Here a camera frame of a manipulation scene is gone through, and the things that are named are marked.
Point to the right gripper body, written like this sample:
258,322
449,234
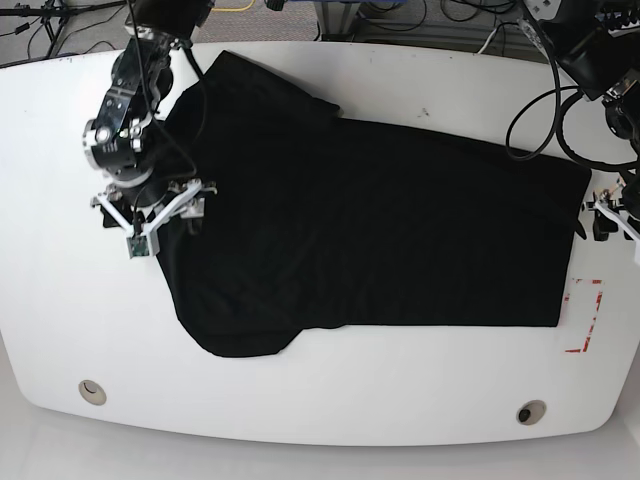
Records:
135,208

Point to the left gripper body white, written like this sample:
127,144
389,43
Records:
610,202

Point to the black T-shirt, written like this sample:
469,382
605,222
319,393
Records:
323,222

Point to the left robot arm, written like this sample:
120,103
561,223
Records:
592,48

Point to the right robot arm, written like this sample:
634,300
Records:
153,174

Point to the red tape rectangle marking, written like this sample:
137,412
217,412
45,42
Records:
579,312

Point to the white power strip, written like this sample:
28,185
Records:
619,20

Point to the black tripod stand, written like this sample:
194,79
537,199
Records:
52,17

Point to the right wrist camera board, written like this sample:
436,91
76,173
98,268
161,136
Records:
142,246

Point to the left table cable grommet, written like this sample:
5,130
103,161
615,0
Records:
92,392

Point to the table cable grommet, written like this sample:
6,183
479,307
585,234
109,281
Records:
92,392
531,412

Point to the right table cable grommet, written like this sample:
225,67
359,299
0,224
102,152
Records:
531,412

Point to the aluminium frame post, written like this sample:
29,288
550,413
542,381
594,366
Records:
336,19

